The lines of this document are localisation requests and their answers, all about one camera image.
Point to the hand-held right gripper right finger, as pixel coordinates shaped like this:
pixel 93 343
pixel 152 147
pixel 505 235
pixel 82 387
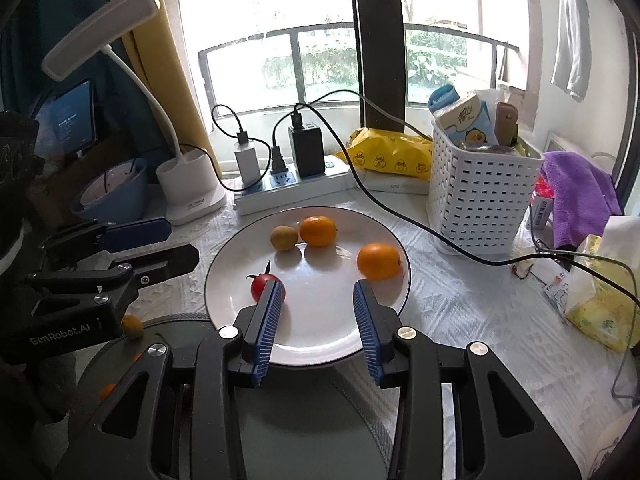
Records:
pixel 367 335

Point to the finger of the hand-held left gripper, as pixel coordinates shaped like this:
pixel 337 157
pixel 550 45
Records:
pixel 137 234
pixel 160 260

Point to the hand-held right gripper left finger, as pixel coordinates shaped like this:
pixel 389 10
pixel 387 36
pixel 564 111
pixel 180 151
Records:
pixel 266 332

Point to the red cherry tomato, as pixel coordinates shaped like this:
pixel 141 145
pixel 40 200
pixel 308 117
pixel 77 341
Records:
pixel 259 286

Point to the white round plate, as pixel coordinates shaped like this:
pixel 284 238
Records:
pixel 320 305

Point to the dark green plate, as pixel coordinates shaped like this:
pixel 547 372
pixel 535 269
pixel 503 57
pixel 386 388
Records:
pixel 300 435

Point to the blue bowl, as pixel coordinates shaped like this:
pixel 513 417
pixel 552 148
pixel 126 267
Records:
pixel 127 202

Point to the white inner bowl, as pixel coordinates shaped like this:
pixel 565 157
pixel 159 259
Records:
pixel 107 185

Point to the white desk lamp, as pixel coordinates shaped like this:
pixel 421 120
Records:
pixel 187 182

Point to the small yellow kumquat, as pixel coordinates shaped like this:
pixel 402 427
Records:
pixel 133 328

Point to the orange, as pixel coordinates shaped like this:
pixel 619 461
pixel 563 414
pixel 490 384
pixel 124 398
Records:
pixel 379 261
pixel 318 231

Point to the brown green kiwi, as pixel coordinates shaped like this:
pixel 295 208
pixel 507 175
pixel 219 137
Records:
pixel 285 238

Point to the brown cardboard box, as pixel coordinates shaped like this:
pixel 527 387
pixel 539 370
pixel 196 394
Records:
pixel 52 187

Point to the dark teal curtain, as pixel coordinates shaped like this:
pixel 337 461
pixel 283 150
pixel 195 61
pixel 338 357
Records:
pixel 125 115

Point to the white charger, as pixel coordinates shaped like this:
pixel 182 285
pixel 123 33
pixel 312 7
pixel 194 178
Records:
pixel 247 162

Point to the tablet with lit screen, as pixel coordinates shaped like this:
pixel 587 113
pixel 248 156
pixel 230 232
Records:
pixel 67 120

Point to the white power strip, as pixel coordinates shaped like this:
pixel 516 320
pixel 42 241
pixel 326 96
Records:
pixel 300 191

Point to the white flat box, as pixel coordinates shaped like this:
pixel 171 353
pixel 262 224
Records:
pixel 400 186

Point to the white plastic basket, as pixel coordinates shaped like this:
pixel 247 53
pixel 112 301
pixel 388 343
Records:
pixel 480 200

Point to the yellow curtain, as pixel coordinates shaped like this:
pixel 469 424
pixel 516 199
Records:
pixel 162 60

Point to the black charger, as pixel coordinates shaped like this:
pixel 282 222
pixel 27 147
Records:
pixel 306 152

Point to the yellow wipes packet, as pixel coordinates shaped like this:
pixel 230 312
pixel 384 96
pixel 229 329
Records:
pixel 390 155

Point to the white paper label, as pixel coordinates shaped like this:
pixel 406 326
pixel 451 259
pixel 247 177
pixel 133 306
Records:
pixel 557 292

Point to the red white packet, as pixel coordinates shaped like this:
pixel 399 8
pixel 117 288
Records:
pixel 542 205

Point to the blue tissue pack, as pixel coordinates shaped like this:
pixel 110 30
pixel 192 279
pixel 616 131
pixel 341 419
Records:
pixel 470 125

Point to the yellow tissue pack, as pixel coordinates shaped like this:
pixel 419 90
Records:
pixel 600 310

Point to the blue rolled cloth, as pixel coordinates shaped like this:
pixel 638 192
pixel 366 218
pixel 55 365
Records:
pixel 442 97

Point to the brown case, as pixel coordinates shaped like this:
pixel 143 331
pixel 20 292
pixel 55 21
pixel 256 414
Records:
pixel 506 122

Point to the purple cloth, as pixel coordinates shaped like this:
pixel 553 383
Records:
pixel 580 190

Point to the metal window railing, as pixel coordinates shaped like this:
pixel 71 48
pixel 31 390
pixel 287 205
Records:
pixel 320 30

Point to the white hanging cloth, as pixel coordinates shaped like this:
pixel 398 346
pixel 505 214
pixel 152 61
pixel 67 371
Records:
pixel 570 35

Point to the dark window post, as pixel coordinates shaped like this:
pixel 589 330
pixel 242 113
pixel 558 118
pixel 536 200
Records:
pixel 377 35

